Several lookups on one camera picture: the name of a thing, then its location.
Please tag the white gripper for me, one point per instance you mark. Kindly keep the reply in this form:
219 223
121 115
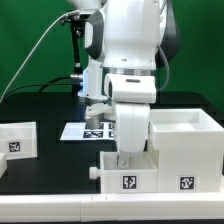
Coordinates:
131 98

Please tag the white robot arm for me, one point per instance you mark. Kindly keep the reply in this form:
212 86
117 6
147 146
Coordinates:
131 39

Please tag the white left rail piece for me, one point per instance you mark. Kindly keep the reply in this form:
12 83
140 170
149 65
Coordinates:
3 164

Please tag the black camera stand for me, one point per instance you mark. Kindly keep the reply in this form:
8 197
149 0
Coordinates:
77 32

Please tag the grey mounted camera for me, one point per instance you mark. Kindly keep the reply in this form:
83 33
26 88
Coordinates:
95 112

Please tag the white drawer box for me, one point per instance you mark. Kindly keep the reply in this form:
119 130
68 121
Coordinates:
141 176
18 140

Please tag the white front rail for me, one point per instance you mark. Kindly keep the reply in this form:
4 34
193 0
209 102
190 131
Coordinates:
111 207

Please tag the white marker sheet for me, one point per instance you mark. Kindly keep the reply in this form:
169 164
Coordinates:
80 131

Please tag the large white drawer cabinet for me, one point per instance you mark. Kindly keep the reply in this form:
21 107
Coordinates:
187 146

